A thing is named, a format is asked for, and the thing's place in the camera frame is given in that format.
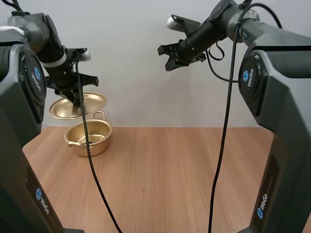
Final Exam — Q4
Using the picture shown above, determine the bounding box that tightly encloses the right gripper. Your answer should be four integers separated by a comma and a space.
157, 32, 210, 72

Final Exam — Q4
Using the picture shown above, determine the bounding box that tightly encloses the gold pot with two handles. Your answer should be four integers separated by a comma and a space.
64, 112, 113, 157

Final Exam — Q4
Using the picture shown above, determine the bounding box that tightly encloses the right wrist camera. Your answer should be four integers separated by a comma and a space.
166, 15, 202, 37

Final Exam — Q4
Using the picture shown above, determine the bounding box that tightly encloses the black cable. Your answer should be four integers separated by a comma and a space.
206, 41, 241, 83
75, 60, 124, 233
3, 0, 25, 13
250, 2, 283, 29
207, 0, 253, 233

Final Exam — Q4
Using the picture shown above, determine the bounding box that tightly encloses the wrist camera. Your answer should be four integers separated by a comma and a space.
166, 15, 202, 37
65, 48, 92, 64

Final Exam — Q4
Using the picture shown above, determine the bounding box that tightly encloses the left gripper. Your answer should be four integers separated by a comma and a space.
45, 61, 100, 96

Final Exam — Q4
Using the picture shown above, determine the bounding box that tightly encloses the gold pot lid black knob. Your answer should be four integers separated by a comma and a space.
48, 91, 108, 120

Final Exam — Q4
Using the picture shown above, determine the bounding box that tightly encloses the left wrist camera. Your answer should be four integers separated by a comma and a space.
65, 48, 92, 64

